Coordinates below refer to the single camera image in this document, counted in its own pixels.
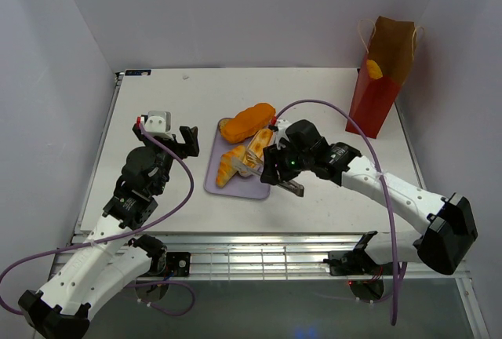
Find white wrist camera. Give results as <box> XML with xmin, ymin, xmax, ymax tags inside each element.
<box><xmin>136</xmin><ymin>111</ymin><xmax>173</xmax><ymax>139</ymax></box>
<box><xmin>271</xmin><ymin>118</ymin><xmax>291</xmax><ymax>149</ymax></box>

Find pink sugared round bread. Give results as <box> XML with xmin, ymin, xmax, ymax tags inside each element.
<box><xmin>366</xmin><ymin>59</ymin><xmax>384</xmax><ymax>80</ymax></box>

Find striped croissant bread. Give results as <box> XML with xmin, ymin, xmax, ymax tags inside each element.
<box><xmin>216</xmin><ymin>145</ymin><xmax>246</xmax><ymax>188</ymax></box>

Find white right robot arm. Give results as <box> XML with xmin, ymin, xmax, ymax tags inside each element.
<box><xmin>260</xmin><ymin>119</ymin><xmax>478</xmax><ymax>275</ymax></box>

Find white iced hotdog bun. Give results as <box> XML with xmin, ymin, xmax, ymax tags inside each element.
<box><xmin>237</xmin><ymin>128</ymin><xmax>275</xmax><ymax>170</ymax></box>

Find metal serving tongs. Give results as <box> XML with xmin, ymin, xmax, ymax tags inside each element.
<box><xmin>231</xmin><ymin>146</ymin><xmax>304</xmax><ymax>198</ymax></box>

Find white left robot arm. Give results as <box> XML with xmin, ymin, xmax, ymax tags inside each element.
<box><xmin>18</xmin><ymin>124</ymin><xmax>199</xmax><ymax>338</ymax></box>

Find long orange bread loaf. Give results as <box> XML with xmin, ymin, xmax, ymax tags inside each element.
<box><xmin>220</xmin><ymin>103</ymin><xmax>276</xmax><ymax>144</ymax></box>

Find aluminium rail frame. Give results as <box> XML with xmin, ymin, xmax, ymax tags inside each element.
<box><xmin>49</xmin><ymin>232</ymin><xmax>471</xmax><ymax>281</ymax></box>

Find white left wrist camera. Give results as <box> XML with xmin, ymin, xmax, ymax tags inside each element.
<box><xmin>136</xmin><ymin>111</ymin><xmax>173</xmax><ymax>139</ymax></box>

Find sliced baguette piece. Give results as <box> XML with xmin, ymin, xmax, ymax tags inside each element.
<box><xmin>218</xmin><ymin>118</ymin><xmax>231</xmax><ymax>129</ymax></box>

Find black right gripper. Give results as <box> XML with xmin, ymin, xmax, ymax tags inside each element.
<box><xmin>260</xmin><ymin>140</ymin><xmax>312</xmax><ymax>186</ymax></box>

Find lavender plastic tray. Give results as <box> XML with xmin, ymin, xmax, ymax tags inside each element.
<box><xmin>204</xmin><ymin>126</ymin><xmax>271</xmax><ymax>200</ymax></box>

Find red brown paper bag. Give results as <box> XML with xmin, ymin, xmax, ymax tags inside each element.
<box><xmin>346</xmin><ymin>16</ymin><xmax>423</xmax><ymax>139</ymax></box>

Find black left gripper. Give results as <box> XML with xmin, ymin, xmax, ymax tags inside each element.
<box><xmin>133</xmin><ymin>126</ymin><xmax>199</xmax><ymax>195</ymax></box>

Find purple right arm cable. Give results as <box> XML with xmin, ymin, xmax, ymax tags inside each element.
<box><xmin>274</xmin><ymin>99</ymin><xmax>407</xmax><ymax>326</ymax></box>

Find black table label sticker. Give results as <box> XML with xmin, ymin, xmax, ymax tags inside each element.
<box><xmin>124</xmin><ymin>69</ymin><xmax>151</xmax><ymax>76</ymax></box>

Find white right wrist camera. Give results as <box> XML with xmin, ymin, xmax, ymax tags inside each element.
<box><xmin>271</xmin><ymin>118</ymin><xmax>291</xmax><ymax>149</ymax></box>

